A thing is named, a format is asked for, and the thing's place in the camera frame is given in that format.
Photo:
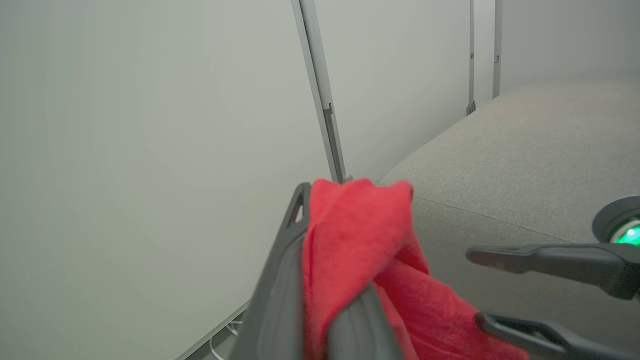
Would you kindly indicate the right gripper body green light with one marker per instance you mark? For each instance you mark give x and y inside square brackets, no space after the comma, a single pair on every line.
[617,215]

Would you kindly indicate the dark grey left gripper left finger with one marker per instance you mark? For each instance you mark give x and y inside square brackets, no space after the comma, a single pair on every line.
[275,310]

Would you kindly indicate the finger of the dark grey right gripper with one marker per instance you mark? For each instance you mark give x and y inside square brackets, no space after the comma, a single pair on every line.
[540,337]
[560,260]

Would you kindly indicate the thin grey metal pole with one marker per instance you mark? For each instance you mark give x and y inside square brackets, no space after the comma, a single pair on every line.
[471,50]

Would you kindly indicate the thick grey metal pole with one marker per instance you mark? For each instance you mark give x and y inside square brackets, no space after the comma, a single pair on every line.
[320,80]

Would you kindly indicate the grey metal floor rail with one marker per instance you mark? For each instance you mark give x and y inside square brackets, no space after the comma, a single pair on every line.
[215,332]

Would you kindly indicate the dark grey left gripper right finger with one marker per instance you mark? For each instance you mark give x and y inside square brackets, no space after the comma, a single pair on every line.
[360,335]

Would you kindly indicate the red cloth garment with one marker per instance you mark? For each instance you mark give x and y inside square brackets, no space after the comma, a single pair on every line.
[350,235]

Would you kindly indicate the grey fabric sofa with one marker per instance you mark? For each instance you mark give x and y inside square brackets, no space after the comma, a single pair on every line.
[525,165]

